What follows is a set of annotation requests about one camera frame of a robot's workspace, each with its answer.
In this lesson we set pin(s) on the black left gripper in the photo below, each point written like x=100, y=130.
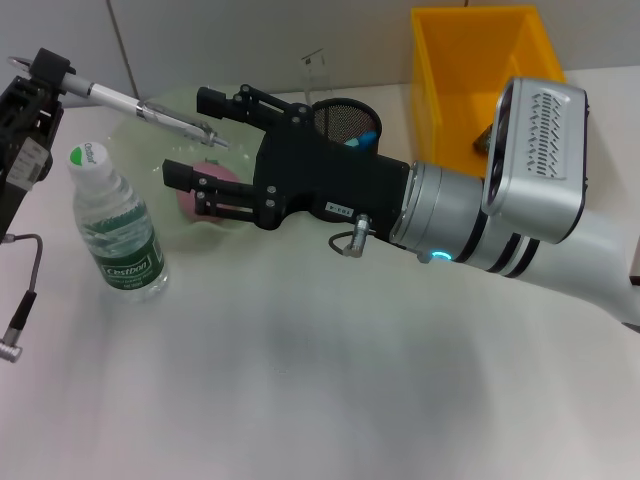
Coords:
x=30, y=135

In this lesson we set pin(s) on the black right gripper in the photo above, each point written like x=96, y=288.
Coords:
x=320, y=180

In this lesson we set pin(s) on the pink peach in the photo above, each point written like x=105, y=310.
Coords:
x=220, y=172

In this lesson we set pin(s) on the grey white pen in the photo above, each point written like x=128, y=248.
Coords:
x=115, y=97

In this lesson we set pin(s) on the clear plastic ruler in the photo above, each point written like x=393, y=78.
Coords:
x=312, y=75

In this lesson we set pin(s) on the blue scissors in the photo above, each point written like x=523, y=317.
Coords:
x=367, y=140

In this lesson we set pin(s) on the clear green-label water bottle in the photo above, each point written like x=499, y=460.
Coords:
x=122, y=250

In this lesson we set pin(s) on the green plastic wrapper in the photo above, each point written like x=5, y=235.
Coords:
x=484, y=140

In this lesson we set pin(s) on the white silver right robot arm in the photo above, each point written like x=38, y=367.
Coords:
x=450, y=215

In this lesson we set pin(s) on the green glass fruit plate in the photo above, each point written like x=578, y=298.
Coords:
x=150, y=145

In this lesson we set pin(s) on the black mesh pen cup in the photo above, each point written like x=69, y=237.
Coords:
x=345, y=120

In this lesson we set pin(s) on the yellow plastic bin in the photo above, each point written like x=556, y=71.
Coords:
x=450, y=75

